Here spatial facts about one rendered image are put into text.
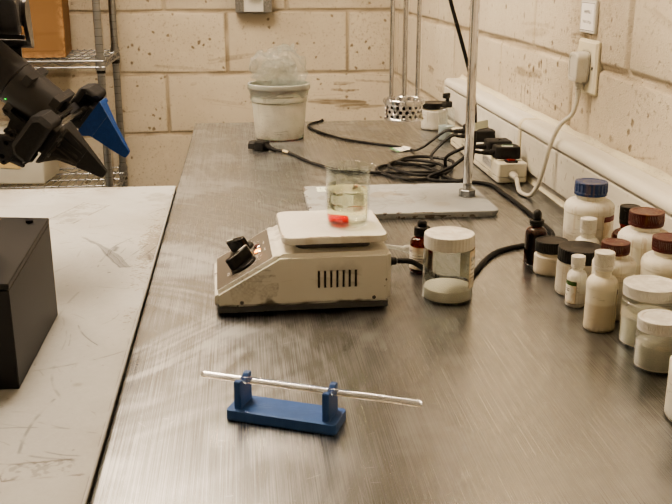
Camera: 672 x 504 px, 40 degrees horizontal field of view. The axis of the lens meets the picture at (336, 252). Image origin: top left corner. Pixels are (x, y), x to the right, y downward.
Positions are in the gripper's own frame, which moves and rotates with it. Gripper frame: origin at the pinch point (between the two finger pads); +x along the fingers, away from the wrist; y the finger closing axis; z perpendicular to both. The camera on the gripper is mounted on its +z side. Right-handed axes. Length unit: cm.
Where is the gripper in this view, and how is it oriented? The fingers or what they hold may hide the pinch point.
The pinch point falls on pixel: (94, 146)
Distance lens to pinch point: 119.8
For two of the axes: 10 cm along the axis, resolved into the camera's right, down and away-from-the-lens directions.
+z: -6.4, 6.7, 3.7
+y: -1.2, 3.8, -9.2
